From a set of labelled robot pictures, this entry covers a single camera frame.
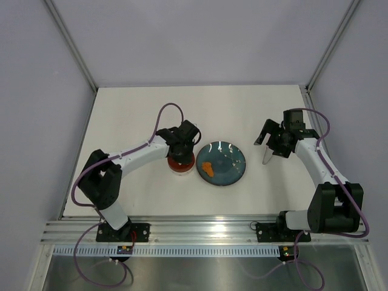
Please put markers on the aluminium frame post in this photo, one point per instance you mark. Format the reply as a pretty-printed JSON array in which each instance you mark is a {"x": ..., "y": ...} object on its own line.
[
  {"x": 60, "y": 24},
  {"x": 333, "y": 43}
]

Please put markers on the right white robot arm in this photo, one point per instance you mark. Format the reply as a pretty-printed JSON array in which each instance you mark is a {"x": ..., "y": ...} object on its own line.
[{"x": 335, "y": 207}]

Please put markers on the red round lid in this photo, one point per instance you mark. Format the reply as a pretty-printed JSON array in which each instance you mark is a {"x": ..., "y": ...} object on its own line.
[{"x": 171, "y": 161}]

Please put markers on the round steel lunch box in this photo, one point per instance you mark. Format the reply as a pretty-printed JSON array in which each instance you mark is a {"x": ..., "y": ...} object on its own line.
[{"x": 181, "y": 169}]

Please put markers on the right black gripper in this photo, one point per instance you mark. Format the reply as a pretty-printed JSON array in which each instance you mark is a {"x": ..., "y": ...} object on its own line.
[{"x": 272, "y": 127}]

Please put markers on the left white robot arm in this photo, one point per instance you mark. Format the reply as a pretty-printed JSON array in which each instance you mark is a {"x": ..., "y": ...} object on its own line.
[{"x": 100, "y": 179}]

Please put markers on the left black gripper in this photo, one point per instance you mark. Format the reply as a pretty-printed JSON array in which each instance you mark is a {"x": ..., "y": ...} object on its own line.
[{"x": 187, "y": 158}]

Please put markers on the right side aluminium rail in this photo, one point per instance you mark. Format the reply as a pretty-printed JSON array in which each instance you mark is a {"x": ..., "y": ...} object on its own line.
[{"x": 325, "y": 151}]

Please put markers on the right aluminium frame post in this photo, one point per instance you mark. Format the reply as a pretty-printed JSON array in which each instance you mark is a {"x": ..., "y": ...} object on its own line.
[{"x": 333, "y": 43}]

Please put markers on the orange fried food piece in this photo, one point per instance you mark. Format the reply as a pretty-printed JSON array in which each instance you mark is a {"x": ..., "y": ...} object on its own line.
[{"x": 207, "y": 168}]

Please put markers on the left aluminium frame post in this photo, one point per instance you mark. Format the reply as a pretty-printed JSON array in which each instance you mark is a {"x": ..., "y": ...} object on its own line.
[{"x": 60, "y": 24}]

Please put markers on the black mount plate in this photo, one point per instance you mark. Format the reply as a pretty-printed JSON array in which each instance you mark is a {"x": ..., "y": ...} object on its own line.
[
  {"x": 272, "y": 233},
  {"x": 137, "y": 232}
]

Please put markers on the left black mount plate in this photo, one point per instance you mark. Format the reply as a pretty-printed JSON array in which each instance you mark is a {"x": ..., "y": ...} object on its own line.
[{"x": 137, "y": 232}]

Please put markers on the blue ceramic plate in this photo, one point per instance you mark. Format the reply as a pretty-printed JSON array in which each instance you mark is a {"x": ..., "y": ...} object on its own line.
[{"x": 228, "y": 163}]

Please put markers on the right black mount plate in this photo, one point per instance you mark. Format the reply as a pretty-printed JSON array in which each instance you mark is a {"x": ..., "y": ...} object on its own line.
[{"x": 272, "y": 233}]

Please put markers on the slotted white cable duct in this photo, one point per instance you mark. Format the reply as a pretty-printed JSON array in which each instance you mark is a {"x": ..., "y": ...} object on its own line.
[{"x": 168, "y": 251}]

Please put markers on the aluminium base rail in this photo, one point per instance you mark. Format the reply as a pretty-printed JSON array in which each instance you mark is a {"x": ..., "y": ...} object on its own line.
[{"x": 168, "y": 230}]

